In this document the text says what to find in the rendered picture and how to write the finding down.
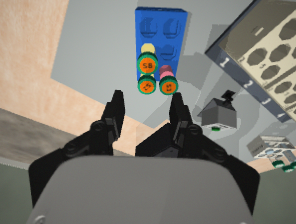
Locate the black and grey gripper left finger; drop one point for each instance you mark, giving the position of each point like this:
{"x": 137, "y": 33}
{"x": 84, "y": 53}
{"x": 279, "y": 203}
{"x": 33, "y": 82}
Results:
{"x": 98, "y": 140}

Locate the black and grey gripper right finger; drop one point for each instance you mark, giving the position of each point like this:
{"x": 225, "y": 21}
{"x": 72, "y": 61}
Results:
{"x": 192, "y": 143}

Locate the blue tube rack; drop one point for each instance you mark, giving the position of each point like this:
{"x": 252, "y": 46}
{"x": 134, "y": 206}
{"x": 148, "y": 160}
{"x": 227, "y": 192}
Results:
{"x": 166, "y": 39}

